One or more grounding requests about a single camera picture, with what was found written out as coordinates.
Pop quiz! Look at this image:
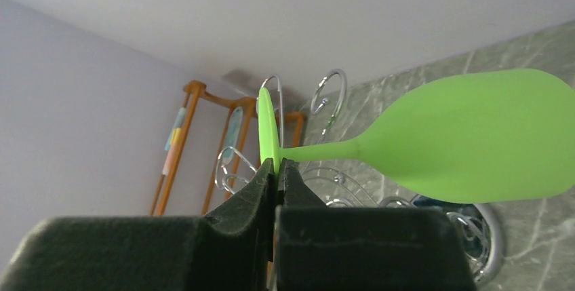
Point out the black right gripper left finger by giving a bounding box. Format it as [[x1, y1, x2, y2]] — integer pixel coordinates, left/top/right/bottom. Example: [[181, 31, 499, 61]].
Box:
[[1, 159, 275, 290]]

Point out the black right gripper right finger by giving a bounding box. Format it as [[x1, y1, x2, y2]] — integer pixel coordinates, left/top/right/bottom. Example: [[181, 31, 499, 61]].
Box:
[[275, 160, 476, 290]]

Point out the green plastic wine glass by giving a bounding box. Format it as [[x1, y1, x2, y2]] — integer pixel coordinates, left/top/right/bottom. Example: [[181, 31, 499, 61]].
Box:
[[258, 69, 574, 203]]

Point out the chrome wine glass rack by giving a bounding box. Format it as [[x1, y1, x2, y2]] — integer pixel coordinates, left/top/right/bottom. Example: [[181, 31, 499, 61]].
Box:
[[214, 69, 504, 286]]

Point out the blue blister pack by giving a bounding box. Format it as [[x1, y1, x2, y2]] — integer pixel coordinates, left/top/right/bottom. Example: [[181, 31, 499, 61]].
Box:
[[221, 106, 243, 166]]

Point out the pastel toothbrush package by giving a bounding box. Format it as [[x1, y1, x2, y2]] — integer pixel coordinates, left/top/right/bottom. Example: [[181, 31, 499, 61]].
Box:
[[162, 107, 186, 176]]

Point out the orange wooden display shelf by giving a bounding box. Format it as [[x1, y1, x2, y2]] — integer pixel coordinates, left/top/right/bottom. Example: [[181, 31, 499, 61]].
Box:
[[149, 79, 307, 217]]

